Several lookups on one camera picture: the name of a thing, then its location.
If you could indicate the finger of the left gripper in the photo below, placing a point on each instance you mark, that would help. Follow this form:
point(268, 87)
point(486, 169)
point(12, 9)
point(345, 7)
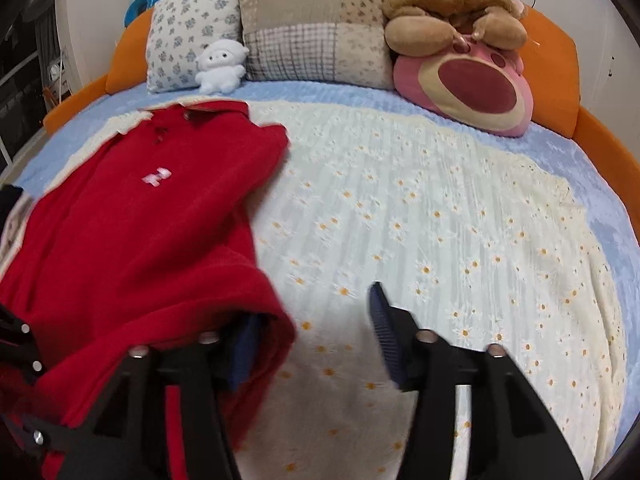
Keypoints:
point(38, 437)
point(19, 350)

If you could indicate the orange round bed frame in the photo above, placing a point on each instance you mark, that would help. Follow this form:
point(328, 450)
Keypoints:
point(550, 67)

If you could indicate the light blue quilted mattress pad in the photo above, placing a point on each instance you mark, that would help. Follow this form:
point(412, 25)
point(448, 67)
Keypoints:
point(608, 215)

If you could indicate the folded black garment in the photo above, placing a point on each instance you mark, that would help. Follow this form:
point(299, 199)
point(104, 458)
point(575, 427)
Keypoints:
point(9, 196)

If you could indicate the beige patchwork pillow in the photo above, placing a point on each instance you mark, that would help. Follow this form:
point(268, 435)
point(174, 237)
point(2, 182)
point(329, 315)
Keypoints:
point(317, 40)

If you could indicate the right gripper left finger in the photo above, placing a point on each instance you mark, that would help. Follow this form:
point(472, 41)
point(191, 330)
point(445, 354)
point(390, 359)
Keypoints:
point(159, 415)

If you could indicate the pink bear face cushion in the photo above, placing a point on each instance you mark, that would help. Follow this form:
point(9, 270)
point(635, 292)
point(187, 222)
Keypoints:
point(472, 83)

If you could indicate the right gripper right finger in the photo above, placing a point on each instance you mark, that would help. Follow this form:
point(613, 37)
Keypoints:
point(513, 435)

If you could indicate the cream daisy lace blanket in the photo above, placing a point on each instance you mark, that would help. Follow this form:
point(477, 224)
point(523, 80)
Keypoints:
point(481, 246)

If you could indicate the blue neck pillow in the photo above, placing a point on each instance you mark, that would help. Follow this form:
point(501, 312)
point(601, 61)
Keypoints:
point(136, 8)

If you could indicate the small white plush toy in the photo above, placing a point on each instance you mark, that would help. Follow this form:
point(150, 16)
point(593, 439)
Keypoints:
point(221, 67)

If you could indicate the brown plush bear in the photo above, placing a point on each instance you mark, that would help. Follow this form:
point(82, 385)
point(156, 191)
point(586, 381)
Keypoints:
point(419, 28)

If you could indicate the red knit sweater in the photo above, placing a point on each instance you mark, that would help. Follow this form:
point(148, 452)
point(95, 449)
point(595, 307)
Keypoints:
point(147, 243)

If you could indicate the white blue floral pillow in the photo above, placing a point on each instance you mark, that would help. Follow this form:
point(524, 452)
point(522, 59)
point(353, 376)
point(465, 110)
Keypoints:
point(180, 31)

